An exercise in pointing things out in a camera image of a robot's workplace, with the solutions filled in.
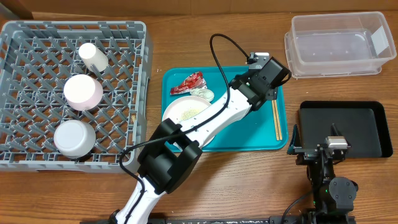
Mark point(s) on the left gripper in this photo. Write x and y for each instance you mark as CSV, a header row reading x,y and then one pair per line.
x,y
275,94

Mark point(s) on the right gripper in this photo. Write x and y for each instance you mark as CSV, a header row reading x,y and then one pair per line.
x,y
315,149

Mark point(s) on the white cup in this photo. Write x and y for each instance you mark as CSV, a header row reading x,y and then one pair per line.
x,y
92,56

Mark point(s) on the small white bowl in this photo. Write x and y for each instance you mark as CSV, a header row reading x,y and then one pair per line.
x,y
83,92

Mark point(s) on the grey metal bowl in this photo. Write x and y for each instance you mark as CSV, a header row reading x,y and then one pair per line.
x,y
74,138

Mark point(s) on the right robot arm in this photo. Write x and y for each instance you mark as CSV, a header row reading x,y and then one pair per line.
x,y
333,197

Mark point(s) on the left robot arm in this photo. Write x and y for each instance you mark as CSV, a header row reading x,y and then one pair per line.
x,y
168,158

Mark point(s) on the teal serving tray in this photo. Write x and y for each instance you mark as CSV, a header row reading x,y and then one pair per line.
x,y
255,132

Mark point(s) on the black plastic tray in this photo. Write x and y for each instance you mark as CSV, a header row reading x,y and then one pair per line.
x,y
362,123

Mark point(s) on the crumpled white tissue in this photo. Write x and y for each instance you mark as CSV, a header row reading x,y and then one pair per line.
x,y
204,93

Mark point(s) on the red snack wrapper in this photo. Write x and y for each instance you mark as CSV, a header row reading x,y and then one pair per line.
x,y
193,81

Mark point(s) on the clear plastic container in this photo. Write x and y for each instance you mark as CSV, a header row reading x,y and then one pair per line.
x,y
372,24

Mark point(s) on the large white dinner plate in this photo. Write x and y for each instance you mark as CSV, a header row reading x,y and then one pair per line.
x,y
188,111

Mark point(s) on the grey plastic dish rack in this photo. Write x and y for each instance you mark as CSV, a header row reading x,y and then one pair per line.
x,y
37,59

